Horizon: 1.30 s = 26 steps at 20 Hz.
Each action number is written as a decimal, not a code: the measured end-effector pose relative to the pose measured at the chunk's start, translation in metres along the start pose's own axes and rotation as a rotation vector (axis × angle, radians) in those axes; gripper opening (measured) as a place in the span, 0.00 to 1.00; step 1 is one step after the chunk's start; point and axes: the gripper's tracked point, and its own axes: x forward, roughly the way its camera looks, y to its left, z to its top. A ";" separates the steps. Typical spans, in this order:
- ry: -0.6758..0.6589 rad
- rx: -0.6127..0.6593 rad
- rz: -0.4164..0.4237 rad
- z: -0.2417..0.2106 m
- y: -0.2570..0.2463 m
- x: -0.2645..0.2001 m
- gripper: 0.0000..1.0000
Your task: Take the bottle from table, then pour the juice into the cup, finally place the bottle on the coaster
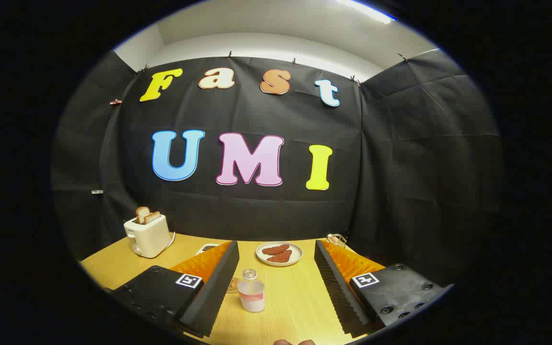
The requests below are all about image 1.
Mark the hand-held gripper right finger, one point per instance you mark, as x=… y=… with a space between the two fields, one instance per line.
x=336 y=287

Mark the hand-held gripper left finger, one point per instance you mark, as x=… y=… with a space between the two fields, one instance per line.
x=216 y=292

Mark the round wooden coaster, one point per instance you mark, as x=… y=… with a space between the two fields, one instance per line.
x=232 y=286

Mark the clear plastic juice bottle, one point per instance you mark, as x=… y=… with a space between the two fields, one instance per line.
x=252 y=297

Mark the wooden table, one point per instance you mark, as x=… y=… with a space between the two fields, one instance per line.
x=295 y=302

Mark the white divided bean dish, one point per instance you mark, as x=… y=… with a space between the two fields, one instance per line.
x=206 y=248

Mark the white round plate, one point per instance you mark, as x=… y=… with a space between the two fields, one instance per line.
x=297 y=253

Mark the brown meat patty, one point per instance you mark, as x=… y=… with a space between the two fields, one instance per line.
x=281 y=257
x=275 y=249

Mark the black backdrop cloth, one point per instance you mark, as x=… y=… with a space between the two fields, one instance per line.
x=257 y=215

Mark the white toaster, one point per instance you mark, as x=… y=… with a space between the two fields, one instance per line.
x=149 y=237

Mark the toast slice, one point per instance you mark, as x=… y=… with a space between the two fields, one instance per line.
x=152 y=217
x=142 y=214

